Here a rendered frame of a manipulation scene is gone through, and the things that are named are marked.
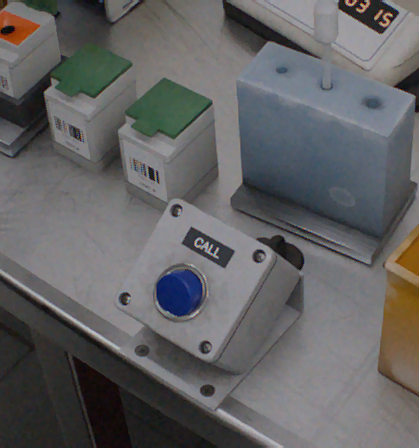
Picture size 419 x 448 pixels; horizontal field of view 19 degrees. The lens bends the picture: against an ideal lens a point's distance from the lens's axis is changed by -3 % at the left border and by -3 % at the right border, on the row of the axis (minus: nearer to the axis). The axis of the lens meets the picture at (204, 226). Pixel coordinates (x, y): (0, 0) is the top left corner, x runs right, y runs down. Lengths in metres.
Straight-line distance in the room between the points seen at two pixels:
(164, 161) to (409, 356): 0.20
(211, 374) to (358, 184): 0.14
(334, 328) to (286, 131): 0.12
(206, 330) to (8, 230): 0.19
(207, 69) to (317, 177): 0.17
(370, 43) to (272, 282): 0.23
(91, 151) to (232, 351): 0.19
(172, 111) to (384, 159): 0.14
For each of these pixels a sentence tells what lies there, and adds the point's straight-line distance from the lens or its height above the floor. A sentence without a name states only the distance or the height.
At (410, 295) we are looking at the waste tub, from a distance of 0.66.
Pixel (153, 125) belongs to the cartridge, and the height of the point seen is 0.94.
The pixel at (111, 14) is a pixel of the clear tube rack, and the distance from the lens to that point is 0.94.
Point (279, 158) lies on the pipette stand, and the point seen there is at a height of 0.92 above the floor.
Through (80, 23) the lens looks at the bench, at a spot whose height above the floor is 0.88.
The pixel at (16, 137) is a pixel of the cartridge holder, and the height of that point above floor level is 0.89.
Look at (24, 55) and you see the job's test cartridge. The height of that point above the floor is 0.94.
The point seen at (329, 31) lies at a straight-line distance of 0.70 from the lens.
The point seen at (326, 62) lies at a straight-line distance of 0.72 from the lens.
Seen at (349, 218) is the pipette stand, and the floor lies 0.89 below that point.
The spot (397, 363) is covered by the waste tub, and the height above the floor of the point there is 0.90.
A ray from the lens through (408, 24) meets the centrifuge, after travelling 0.86.
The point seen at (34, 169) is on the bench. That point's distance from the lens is 0.85.
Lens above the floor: 1.48
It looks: 49 degrees down
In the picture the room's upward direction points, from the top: 5 degrees counter-clockwise
